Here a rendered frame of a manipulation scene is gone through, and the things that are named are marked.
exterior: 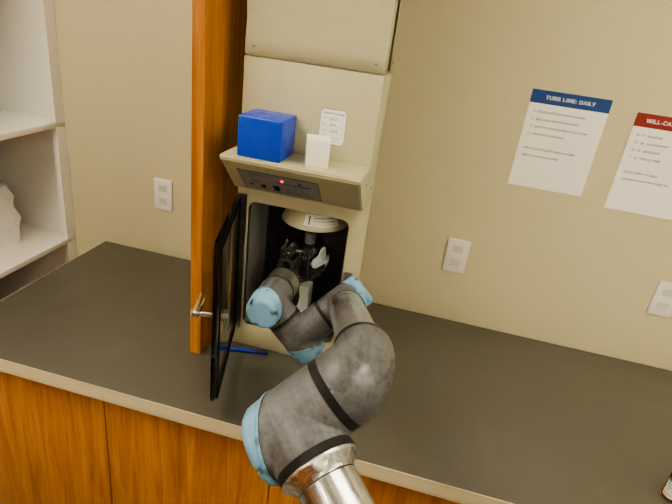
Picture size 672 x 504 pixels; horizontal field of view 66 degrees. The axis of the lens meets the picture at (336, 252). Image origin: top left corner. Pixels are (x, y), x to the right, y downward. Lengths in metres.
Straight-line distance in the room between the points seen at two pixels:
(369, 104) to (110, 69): 1.04
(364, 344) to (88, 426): 0.98
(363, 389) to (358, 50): 0.73
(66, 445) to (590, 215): 1.62
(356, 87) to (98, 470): 1.21
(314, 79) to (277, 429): 0.76
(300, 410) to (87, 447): 0.98
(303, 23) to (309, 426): 0.83
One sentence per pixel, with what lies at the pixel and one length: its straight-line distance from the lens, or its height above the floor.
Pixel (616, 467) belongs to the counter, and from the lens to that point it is 1.47.
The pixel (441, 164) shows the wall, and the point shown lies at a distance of 1.63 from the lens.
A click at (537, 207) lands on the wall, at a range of 1.67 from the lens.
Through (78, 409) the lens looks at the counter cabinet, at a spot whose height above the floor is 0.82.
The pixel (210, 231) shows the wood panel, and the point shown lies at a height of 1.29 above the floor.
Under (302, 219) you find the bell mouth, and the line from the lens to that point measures 1.31.
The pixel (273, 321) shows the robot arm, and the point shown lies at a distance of 1.08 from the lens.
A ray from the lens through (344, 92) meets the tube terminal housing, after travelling 1.19.
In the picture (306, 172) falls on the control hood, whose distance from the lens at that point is 1.12.
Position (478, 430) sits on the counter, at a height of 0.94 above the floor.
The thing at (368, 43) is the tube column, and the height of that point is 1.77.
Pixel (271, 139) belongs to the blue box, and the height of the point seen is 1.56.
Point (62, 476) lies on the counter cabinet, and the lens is 1.77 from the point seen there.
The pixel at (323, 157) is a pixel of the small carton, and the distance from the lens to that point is 1.14.
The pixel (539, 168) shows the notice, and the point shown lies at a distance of 1.64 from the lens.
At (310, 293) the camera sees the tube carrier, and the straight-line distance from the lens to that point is 1.40.
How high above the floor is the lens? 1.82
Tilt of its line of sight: 25 degrees down
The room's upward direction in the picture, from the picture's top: 8 degrees clockwise
